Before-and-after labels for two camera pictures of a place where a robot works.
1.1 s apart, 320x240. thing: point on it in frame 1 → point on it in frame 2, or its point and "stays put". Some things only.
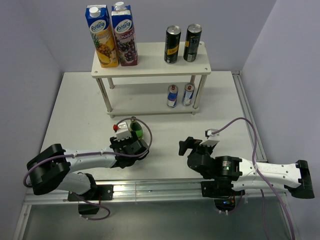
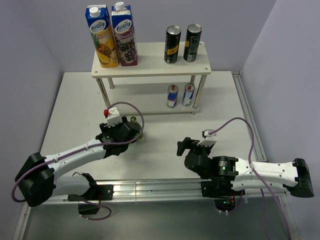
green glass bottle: [136, 127] stays put
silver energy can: [172, 96] stays put
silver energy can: [189, 91] stays put
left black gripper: [133, 138] → [105, 128]
